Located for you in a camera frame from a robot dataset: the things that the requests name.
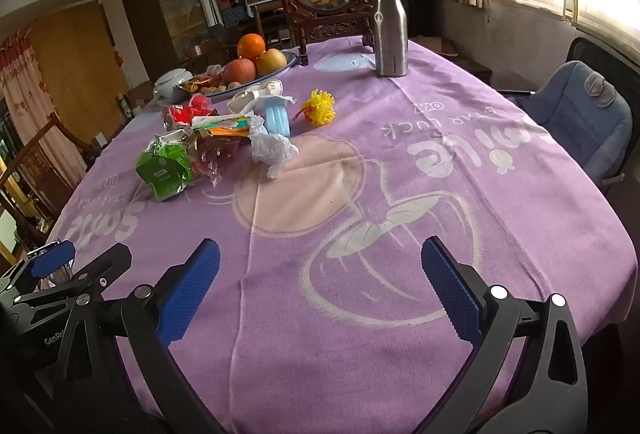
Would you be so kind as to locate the wooden chair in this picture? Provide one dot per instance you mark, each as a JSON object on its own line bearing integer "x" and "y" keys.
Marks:
{"x": 30, "y": 164}

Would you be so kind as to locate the red snack packet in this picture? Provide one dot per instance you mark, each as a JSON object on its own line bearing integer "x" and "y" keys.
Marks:
{"x": 192, "y": 86}

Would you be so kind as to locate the red apple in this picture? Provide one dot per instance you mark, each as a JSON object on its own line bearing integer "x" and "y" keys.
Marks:
{"x": 240, "y": 70}

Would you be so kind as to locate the green snack packet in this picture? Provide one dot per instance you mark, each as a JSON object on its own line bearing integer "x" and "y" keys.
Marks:
{"x": 165, "y": 172}

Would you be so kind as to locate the light blue ribbed block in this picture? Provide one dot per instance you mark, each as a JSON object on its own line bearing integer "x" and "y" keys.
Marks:
{"x": 277, "y": 117}

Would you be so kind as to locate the yellow pear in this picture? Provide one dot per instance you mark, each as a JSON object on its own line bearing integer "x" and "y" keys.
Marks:
{"x": 272, "y": 62}

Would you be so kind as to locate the orange and teal cardboard box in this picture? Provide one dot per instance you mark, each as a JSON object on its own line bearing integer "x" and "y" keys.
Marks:
{"x": 230, "y": 127}

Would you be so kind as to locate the pile of walnuts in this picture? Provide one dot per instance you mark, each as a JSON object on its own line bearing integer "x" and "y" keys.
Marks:
{"x": 220, "y": 89}

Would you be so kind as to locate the clear plastic snack wrapper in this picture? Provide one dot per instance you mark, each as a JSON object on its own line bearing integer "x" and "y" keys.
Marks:
{"x": 215, "y": 159}

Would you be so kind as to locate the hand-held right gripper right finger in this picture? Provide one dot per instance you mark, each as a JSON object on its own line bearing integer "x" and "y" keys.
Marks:
{"x": 450, "y": 289}

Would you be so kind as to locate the tall wooden cabinet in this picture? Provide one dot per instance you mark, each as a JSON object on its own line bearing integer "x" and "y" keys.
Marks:
{"x": 165, "y": 4}

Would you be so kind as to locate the brown wooden door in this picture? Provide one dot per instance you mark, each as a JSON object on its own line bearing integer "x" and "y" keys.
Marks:
{"x": 80, "y": 59}

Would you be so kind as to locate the blue fruit plate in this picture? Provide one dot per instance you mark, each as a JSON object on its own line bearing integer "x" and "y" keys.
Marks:
{"x": 291, "y": 63}

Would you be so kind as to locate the floral curtain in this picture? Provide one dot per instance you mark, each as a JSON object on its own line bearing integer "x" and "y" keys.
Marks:
{"x": 25, "y": 89}

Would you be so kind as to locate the purple printed tablecloth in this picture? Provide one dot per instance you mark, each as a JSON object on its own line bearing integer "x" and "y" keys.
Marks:
{"x": 400, "y": 224}

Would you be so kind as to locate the yellow pompom flower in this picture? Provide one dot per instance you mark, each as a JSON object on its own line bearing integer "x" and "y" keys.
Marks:
{"x": 317, "y": 109}

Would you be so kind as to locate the red crumpled wrapper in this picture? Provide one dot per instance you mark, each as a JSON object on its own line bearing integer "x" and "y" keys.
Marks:
{"x": 180, "y": 114}

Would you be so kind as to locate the white paper napkin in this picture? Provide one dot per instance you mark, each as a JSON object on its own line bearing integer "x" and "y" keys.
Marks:
{"x": 270, "y": 147}

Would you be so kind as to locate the white lidded bowl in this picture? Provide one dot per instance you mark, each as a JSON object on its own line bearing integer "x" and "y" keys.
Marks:
{"x": 170, "y": 84}

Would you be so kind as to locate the small red jelly cup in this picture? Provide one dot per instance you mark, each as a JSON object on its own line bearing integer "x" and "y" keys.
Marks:
{"x": 200, "y": 102}

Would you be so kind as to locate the stainless steel bottle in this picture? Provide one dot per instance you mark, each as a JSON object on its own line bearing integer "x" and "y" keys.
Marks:
{"x": 391, "y": 39}

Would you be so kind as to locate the crushed white paper cup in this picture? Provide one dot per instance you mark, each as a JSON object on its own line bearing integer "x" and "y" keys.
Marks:
{"x": 250, "y": 97}

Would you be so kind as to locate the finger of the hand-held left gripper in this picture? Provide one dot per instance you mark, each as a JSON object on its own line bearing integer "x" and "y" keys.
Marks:
{"x": 112, "y": 261}
{"x": 50, "y": 260}

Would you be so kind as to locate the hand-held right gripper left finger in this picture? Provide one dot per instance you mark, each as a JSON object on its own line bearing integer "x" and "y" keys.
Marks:
{"x": 192, "y": 289}

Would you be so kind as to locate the orange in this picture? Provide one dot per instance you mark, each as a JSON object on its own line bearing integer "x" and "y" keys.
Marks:
{"x": 250, "y": 47}

